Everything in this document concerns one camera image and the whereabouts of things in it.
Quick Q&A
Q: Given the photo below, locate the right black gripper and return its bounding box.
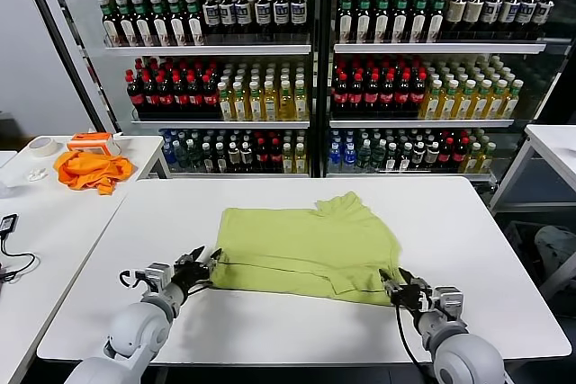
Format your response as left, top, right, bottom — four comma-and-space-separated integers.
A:
378, 266, 434, 314

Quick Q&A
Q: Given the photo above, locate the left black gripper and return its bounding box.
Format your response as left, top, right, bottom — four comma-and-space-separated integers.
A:
172, 245, 224, 291

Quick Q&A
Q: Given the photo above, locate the light green t-shirt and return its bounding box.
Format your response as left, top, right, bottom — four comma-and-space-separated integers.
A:
210, 190, 404, 308

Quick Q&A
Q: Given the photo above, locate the white shelf board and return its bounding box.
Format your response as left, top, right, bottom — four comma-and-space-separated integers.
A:
329, 119, 515, 129
333, 43, 548, 56
170, 172, 311, 178
130, 121, 311, 129
103, 44, 312, 58
327, 171, 496, 178

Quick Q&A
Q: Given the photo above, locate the blue water bottle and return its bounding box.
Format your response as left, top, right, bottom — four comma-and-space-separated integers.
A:
162, 138, 177, 168
342, 141, 357, 173
328, 142, 343, 174

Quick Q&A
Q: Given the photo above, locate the red cap cola bottle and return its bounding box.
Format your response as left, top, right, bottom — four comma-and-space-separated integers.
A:
452, 137, 469, 172
186, 71, 204, 119
438, 137, 455, 172
408, 69, 427, 118
201, 71, 221, 119
378, 72, 396, 118
394, 71, 411, 118
332, 71, 350, 118
363, 72, 380, 118
141, 71, 159, 119
348, 72, 365, 118
268, 138, 284, 174
126, 69, 146, 119
157, 71, 176, 119
172, 71, 190, 119
255, 138, 270, 174

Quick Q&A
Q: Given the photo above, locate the white side table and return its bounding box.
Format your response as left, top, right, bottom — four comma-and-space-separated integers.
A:
0, 134, 172, 205
488, 124, 576, 217

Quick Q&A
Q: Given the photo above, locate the black storage crate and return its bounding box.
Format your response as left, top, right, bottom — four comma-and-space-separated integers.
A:
503, 220, 576, 299

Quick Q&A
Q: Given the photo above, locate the crumpled orange cloth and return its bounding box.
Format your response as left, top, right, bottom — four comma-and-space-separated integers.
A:
53, 150, 136, 196

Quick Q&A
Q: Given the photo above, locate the orange and white box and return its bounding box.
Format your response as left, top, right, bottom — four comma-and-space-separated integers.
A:
67, 131, 123, 156

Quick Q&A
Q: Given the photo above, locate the pale cloth bundle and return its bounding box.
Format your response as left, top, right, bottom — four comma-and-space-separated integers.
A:
534, 225, 576, 277

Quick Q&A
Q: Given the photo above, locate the beige masking tape roll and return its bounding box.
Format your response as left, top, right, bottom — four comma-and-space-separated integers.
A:
27, 136, 59, 159

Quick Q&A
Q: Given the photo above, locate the green cap dark tea bottle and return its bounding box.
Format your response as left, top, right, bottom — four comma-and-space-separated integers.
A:
337, 0, 356, 45
373, 0, 392, 45
426, 0, 447, 45
99, 0, 123, 47
115, 0, 139, 47
131, 0, 154, 47
355, 0, 374, 45
167, 0, 188, 47
391, 0, 410, 45
409, 0, 428, 45
149, 0, 171, 47
185, 0, 206, 47

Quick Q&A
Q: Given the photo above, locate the white cap blue label bottle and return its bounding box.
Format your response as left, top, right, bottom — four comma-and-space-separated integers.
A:
234, 0, 252, 37
497, 0, 521, 36
290, 0, 308, 36
202, 0, 221, 37
219, 0, 238, 37
272, 0, 290, 37
254, 0, 273, 37
514, 0, 539, 37
530, 0, 556, 38
479, 0, 503, 36

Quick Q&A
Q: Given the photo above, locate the beige label dark bottle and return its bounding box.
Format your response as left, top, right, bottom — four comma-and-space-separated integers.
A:
462, 0, 485, 34
445, 0, 467, 34

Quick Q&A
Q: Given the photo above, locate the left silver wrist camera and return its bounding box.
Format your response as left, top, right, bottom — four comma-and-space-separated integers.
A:
142, 262, 175, 296

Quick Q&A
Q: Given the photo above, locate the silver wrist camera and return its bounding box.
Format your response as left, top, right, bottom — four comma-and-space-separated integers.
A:
142, 262, 175, 296
429, 285, 464, 321

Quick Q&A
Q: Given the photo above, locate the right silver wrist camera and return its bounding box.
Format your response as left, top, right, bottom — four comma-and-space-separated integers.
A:
429, 285, 464, 321

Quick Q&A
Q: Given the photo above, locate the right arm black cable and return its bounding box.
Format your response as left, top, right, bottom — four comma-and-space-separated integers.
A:
393, 305, 434, 365

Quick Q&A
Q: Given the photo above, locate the thin black adapter cable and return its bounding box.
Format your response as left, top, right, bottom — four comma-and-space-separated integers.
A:
0, 233, 37, 284

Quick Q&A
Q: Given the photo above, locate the black cabinet post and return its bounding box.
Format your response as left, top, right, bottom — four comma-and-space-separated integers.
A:
310, 0, 338, 178

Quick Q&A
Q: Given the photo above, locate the black slanted door frame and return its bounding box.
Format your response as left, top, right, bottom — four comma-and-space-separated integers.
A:
14, 0, 119, 136

